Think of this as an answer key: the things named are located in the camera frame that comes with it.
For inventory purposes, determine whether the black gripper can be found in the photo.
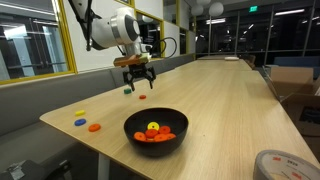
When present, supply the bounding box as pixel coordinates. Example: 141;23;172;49
122;63;157;92

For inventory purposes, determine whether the blue ring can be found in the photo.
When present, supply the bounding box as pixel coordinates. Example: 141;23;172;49
73;118;87;127

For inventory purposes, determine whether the black bowl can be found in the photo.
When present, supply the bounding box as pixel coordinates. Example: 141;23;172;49
123;107;190;158

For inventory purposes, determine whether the wooden table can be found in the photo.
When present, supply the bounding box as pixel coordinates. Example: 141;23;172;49
176;58;253;72

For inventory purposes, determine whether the white pendant lamp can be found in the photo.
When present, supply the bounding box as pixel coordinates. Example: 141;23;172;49
208;1;225;18
190;3;205;17

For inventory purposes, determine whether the grey bench seat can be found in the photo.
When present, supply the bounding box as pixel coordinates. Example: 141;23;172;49
0;53;196;180

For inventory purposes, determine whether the wooden chair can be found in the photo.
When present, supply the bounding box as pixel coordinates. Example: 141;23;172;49
244;54;258;70

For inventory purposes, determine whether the cardboard box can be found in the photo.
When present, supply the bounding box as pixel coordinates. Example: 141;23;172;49
264;64;320;101
280;92;320;137

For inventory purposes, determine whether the blue sofa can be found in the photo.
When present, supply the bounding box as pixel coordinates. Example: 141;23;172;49
273;55;320;79

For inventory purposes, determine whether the ceiling light strip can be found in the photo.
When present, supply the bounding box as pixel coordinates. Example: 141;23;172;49
274;8;306;17

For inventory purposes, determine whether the wrist camera on wooden mount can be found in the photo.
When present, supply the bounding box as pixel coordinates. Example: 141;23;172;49
113;52;151;68

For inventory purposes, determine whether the yellow ring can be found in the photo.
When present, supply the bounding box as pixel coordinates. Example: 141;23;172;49
147;121;161;132

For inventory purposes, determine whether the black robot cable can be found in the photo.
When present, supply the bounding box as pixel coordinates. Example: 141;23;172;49
68;0;178;58

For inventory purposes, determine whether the black clamp mount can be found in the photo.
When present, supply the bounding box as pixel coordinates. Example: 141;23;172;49
0;159;73;180

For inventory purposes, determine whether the grey duct tape roll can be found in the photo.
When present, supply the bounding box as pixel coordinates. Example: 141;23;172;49
252;149;320;180

